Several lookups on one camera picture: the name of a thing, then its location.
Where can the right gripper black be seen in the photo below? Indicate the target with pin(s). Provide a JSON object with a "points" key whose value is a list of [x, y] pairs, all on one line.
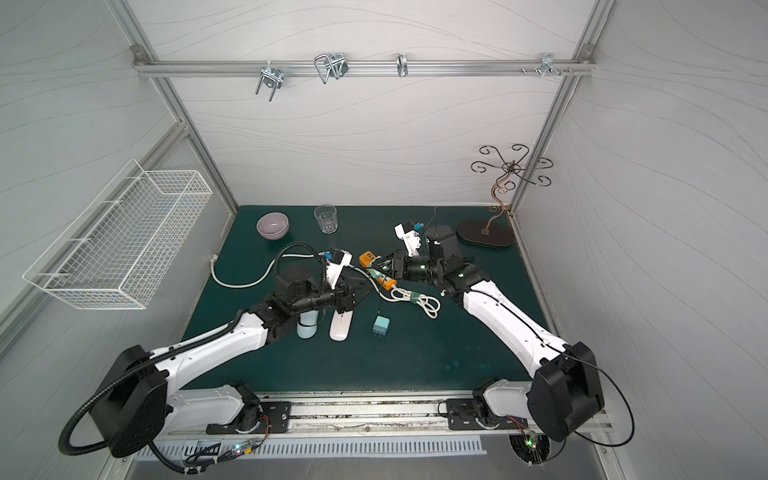
{"points": [[396, 266]]}

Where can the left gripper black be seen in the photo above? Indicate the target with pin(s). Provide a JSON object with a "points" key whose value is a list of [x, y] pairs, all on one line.
{"points": [[345, 297]]}

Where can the light blue wireless mouse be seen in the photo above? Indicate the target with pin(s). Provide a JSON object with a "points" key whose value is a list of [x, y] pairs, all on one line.
{"points": [[306, 327]]}

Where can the white wireless mouse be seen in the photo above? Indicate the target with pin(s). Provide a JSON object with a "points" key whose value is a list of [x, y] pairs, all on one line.
{"points": [[340, 326]]}

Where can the mint green charger plug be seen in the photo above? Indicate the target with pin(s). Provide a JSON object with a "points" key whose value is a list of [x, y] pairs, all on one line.
{"points": [[381, 325]]}

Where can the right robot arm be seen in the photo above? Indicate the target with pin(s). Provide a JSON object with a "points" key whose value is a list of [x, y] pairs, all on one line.
{"points": [[565, 388]]}

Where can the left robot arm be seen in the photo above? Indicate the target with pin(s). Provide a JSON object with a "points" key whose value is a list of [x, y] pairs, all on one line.
{"points": [[141, 396]]}

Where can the brown metal jewelry stand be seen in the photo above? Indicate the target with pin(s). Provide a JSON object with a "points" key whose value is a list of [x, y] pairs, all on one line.
{"points": [[497, 231]]}

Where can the pink bowl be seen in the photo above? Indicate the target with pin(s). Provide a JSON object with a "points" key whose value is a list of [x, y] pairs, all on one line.
{"points": [[273, 226]]}

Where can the orange power strip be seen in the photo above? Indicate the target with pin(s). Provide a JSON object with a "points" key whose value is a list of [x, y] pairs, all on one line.
{"points": [[370, 260]]}

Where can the clear glass cup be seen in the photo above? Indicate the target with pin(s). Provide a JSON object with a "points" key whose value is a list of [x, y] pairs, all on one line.
{"points": [[326, 216]]}

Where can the metal u-bolt hook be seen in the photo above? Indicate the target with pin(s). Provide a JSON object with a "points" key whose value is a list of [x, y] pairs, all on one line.
{"points": [[271, 79]]}

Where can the metal clamp hook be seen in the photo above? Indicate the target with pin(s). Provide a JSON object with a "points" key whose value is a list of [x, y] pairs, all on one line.
{"points": [[331, 65]]}

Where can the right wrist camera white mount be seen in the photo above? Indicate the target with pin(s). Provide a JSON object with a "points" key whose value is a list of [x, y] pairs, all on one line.
{"points": [[409, 233]]}

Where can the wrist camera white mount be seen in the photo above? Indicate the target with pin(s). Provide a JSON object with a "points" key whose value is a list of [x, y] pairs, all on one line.
{"points": [[336, 261], [409, 233]]}

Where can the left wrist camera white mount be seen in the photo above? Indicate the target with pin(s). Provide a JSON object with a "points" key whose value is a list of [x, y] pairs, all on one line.
{"points": [[336, 261]]}

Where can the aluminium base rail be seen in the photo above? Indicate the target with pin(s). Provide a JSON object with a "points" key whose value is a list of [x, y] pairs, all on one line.
{"points": [[360, 414]]}

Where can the white wire basket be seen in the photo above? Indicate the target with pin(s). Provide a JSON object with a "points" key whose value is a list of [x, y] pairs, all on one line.
{"points": [[115, 254]]}

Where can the white vented cable duct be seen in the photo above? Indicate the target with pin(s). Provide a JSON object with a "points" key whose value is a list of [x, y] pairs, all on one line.
{"points": [[283, 447]]}

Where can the small metal ring hook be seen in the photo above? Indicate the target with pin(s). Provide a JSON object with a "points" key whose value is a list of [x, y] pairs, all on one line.
{"points": [[401, 65]]}

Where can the right metal bracket hook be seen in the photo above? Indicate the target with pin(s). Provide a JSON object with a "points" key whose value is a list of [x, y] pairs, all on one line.
{"points": [[547, 67]]}

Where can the aluminium crossbar rail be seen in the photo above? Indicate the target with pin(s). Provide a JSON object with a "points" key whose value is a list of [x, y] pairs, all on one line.
{"points": [[357, 68]]}

